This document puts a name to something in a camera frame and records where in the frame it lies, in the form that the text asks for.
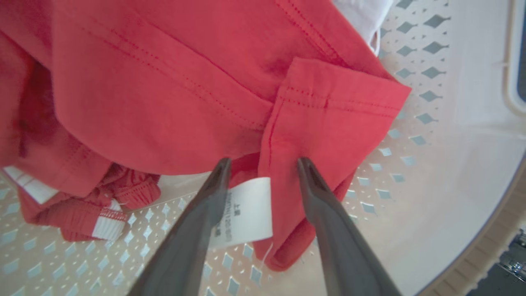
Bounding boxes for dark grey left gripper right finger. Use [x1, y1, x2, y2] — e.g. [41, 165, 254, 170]
[297, 157, 403, 296]

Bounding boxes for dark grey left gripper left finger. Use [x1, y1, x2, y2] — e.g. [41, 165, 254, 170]
[127, 157, 232, 296]

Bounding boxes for red t-shirt with white label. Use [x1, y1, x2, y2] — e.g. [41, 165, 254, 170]
[0, 0, 412, 272]

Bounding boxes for cream perforated laundry basket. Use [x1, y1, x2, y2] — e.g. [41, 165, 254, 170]
[0, 0, 526, 296]

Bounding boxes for red shorts with white stripes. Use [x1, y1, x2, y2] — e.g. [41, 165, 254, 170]
[2, 162, 161, 242]

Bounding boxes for white garment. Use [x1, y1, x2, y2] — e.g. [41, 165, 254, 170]
[332, 0, 394, 56]

